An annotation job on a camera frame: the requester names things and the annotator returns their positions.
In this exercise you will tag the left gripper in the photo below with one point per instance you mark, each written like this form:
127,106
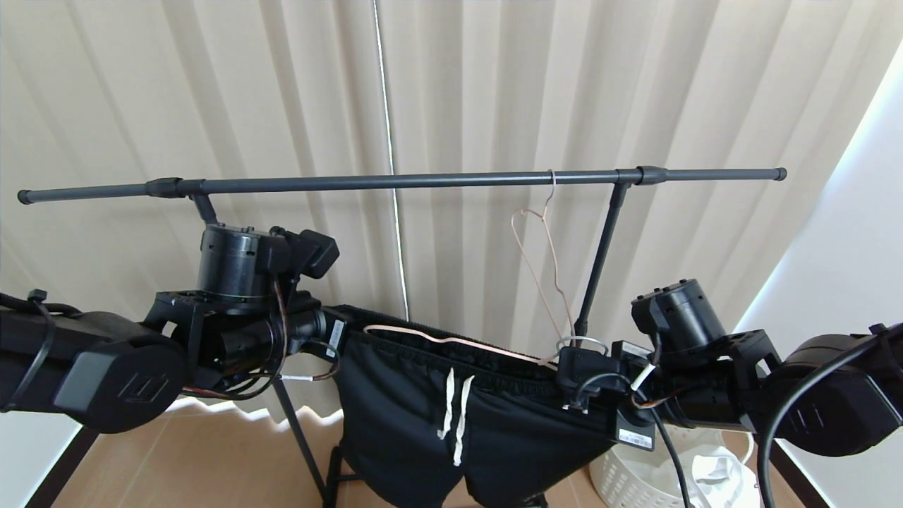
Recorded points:
303,339

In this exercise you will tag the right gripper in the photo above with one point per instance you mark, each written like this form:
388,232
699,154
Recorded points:
705,409

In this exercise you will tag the black shorts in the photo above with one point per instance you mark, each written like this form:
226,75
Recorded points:
409,423

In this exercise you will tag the pink clothes hanger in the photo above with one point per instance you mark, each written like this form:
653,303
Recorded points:
465,342
549,194

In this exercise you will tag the white laundry basket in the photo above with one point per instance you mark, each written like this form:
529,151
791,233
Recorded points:
628,480

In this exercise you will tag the black clothes rack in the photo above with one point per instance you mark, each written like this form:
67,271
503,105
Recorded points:
282,184

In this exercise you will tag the white garment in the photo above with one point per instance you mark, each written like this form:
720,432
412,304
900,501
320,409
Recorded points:
719,480

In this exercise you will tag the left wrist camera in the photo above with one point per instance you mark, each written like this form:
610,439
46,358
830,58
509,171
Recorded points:
310,250

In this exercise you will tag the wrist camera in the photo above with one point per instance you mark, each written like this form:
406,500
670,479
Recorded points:
589,363
310,250

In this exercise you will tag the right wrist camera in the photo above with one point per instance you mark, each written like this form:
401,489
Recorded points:
589,363

